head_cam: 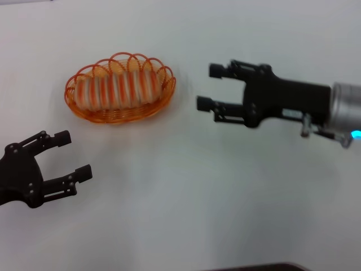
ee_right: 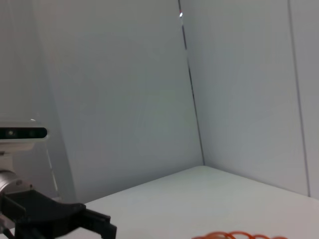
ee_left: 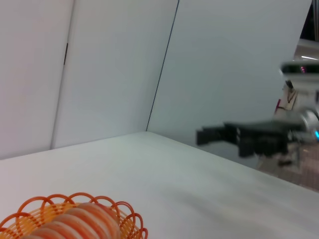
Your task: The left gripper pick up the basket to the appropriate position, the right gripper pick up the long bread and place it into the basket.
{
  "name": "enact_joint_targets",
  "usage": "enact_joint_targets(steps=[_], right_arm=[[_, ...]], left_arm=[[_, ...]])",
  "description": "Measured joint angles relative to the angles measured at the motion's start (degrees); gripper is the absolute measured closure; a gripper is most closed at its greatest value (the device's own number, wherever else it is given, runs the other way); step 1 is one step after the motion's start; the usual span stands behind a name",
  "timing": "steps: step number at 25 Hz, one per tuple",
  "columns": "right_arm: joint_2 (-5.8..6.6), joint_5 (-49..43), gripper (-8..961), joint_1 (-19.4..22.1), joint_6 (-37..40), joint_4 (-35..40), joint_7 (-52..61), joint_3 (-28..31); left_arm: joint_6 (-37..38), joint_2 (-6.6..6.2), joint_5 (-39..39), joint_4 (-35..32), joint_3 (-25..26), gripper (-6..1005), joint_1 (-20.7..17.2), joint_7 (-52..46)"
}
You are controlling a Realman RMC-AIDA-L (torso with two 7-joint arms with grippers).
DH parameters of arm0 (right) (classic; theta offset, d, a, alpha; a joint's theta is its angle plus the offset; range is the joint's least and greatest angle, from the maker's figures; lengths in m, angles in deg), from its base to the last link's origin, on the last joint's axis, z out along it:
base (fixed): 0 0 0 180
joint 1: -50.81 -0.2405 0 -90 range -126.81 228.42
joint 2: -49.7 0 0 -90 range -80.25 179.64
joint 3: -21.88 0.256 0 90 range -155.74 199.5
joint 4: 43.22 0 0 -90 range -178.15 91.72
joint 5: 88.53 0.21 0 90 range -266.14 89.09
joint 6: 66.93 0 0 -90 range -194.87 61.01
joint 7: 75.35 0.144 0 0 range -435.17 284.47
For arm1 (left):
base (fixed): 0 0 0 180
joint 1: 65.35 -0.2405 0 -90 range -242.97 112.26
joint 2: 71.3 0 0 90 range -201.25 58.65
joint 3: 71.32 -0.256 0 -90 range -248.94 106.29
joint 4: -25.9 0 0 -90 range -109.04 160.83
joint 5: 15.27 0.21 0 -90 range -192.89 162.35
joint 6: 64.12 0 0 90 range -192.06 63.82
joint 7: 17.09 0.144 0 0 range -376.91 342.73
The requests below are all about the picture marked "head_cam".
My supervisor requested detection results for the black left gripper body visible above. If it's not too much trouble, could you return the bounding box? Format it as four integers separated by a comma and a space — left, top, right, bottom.
0, 143, 45, 209

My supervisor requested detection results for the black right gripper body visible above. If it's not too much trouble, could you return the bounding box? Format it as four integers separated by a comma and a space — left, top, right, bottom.
243, 65, 331, 128

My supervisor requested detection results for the orange wire basket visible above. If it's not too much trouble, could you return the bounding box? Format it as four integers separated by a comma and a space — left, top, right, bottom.
64, 52, 177, 126

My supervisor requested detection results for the orange striped bread loaf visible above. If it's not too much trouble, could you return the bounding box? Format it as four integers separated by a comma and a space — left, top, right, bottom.
73, 69, 159, 111

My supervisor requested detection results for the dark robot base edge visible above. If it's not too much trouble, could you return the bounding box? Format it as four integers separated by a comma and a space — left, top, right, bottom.
197, 262, 308, 271

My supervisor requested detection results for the silver cable connector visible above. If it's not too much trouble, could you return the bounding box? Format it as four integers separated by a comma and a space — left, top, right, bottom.
300, 114, 312, 138
338, 132, 354, 149

